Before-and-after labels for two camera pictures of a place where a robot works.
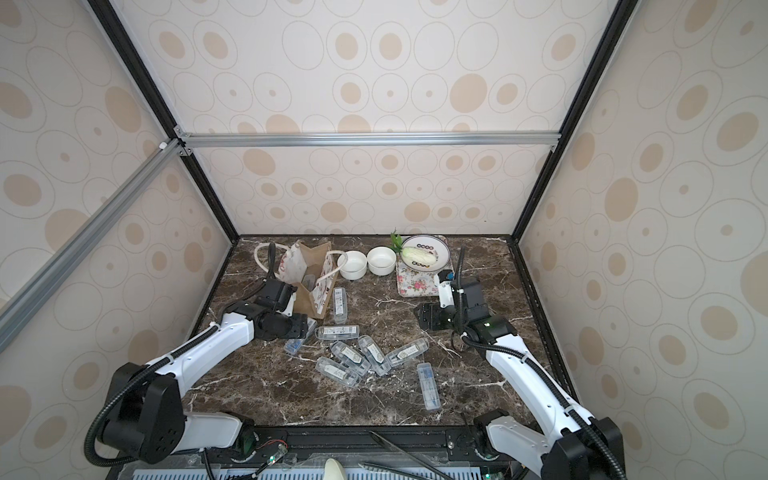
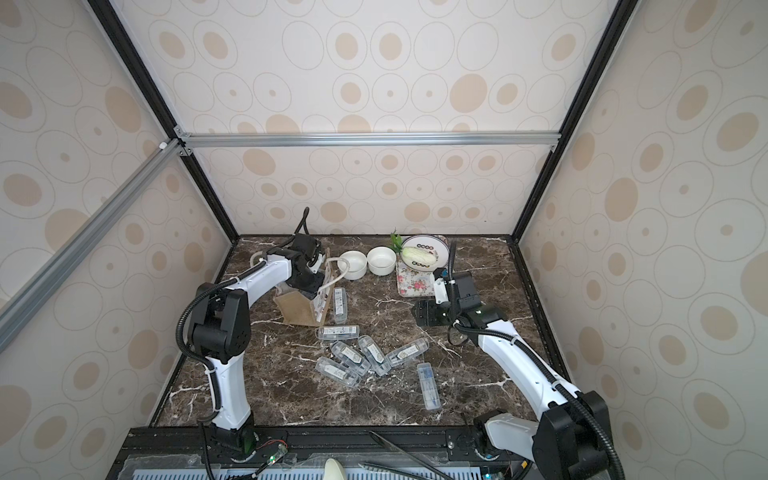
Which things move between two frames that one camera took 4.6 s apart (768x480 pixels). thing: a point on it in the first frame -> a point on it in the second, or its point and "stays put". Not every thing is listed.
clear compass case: (374, 355) stays put
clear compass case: (339, 305) stays put
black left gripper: (299, 330) -> (314, 287)
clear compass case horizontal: (337, 332) stays put
